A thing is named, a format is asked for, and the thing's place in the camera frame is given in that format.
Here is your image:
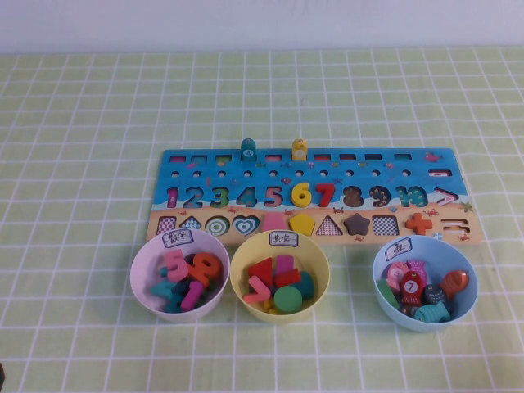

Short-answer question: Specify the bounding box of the dark navy wooden fish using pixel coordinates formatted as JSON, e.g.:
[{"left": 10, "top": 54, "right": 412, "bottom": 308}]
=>
[{"left": 422, "top": 283, "right": 446, "bottom": 306}]

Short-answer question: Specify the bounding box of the paper label on yellow bowl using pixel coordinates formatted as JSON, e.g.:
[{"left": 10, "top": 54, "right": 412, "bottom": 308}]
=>
[{"left": 269, "top": 231, "right": 299, "bottom": 247}]

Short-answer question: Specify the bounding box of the pink wooden fish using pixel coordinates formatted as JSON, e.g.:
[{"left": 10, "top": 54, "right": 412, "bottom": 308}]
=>
[{"left": 381, "top": 261, "right": 410, "bottom": 287}]

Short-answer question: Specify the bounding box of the orange wooden plus sign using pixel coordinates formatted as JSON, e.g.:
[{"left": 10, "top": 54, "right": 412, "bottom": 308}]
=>
[{"left": 404, "top": 211, "right": 434, "bottom": 236}]

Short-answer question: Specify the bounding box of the pink plastic bowl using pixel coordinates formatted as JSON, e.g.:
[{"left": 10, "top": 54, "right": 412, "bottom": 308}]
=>
[{"left": 129, "top": 233, "right": 231, "bottom": 324}]

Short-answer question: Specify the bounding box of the teal striped wooden fish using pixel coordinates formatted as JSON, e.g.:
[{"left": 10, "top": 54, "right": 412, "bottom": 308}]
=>
[{"left": 413, "top": 300, "right": 452, "bottom": 323}]

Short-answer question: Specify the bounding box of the pink wooden greater-than sign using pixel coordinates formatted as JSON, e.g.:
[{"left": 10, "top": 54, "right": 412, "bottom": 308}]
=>
[{"left": 243, "top": 274, "right": 273, "bottom": 305}]

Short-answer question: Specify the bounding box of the yellow wooden pentagon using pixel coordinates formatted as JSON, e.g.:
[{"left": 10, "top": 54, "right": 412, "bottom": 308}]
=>
[{"left": 288, "top": 212, "right": 316, "bottom": 235}]

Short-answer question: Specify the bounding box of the ocean themed wooden puzzle board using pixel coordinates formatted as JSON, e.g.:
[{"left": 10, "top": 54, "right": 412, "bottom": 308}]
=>
[{"left": 143, "top": 147, "right": 483, "bottom": 246}]

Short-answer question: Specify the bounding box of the red wooden triangle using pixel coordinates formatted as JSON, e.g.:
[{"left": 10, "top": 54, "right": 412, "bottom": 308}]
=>
[{"left": 246, "top": 256, "right": 274, "bottom": 280}]

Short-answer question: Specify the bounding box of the brown wooden star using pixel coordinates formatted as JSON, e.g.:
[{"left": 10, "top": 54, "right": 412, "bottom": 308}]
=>
[{"left": 342, "top": 212, "right": 372, "bottom": 237}]

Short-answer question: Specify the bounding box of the magenta wooden square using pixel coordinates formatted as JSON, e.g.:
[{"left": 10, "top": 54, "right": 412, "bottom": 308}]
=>
[{"left": 274, "top": 255, "right": 297, "bottom": 274}]

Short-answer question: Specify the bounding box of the light blue plastic bowl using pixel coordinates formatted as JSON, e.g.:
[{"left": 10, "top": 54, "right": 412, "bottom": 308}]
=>
[{"left": 372, "top": 236, "right": 479, "bottom": 333}]

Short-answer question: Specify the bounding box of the green wooden circle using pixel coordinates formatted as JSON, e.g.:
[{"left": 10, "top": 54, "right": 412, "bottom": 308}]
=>
[{"left": 273, "top": 285, "right": 304, "bottom": 314}]

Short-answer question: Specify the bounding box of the yellow wooden number six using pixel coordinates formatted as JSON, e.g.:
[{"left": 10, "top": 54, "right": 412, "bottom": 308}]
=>
[{"left": 291, "top": 183, "right": 315, "bottom": 209}]

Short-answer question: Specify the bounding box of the red wooden fish number seven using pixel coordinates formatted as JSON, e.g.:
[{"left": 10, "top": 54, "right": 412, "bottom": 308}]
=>
[{"left": 399, "top": 270, "right": 423, "bottom": 307}]

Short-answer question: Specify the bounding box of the teal wooden shape piece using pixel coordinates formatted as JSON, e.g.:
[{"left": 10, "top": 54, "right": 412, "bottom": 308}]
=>
[{"left": 297, "top": 270, "right": 316, "bottom": 299}]

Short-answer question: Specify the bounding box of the orange wooden number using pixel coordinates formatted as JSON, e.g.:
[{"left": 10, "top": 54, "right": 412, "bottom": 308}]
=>
[{"left": 187, "top": 252, "right": 224, "bottom": 284}]

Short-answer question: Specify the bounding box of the teal wooden number four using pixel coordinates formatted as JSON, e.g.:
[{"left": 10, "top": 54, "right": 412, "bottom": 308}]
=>
[{"left": 149, "top": 278, "right": 183, "bottom": 314}]

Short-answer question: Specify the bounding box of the yellow plastic bowl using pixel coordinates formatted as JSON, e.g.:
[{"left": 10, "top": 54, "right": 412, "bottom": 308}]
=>
[{"left": 229, "top": 231, "right": 331, "bottom": 327}]

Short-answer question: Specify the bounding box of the orange wooden fish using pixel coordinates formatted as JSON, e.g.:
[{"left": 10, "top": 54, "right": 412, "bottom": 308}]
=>
[{"left": 438, "top": 269, "right": 471, "bottom": 300}]

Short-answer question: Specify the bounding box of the green checked tablecloth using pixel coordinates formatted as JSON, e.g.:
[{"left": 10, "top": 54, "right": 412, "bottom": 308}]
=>
[{"left": 0, "top": 47, "right": 524, "bottom": 393}]

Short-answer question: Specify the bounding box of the red wooden rectangle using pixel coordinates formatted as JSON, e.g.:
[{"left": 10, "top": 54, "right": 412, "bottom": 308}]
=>
[{"left": 273, "top": 269, "right": 303, "bottom": 288}]

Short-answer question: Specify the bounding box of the paper label on blue bowl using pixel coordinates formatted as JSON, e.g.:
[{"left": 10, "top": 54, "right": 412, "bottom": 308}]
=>
[{"left": 384, "top": 237, "right": 413, "bottom": 261}]

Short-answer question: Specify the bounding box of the magenta wooden number one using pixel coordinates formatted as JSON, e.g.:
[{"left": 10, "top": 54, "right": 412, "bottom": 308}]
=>
[{"left": 180, "top": 280, "right": 205, "bottom": 311}]

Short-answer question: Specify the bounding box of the magenta striped wooden fish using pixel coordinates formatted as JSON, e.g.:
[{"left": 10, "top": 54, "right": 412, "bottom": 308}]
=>
[{"left": 404, "top": 258, "right": 430, "bottom": 284}]

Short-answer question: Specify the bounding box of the pink wooden number five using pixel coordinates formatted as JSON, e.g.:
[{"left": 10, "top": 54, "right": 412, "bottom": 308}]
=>
[{"left": 165, "top": 250, "right": 190, "bottom": 282}]

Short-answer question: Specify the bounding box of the green wooden fish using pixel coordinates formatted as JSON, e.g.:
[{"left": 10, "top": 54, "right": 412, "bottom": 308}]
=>
[{"left": 376, "top": 278, "right": 401, "bottom": 311}]

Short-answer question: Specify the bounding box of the pink wooden trapezoid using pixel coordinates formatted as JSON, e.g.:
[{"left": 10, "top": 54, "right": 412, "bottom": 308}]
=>
[{"left": 261, "top": 212, "right": 286, "bottom": 234}]

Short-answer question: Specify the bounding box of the paper label on pink bowl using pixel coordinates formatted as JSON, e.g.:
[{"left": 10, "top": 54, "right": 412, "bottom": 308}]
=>
[{"left": 162, "top": 229, "right": 197, "bottom": 249}]

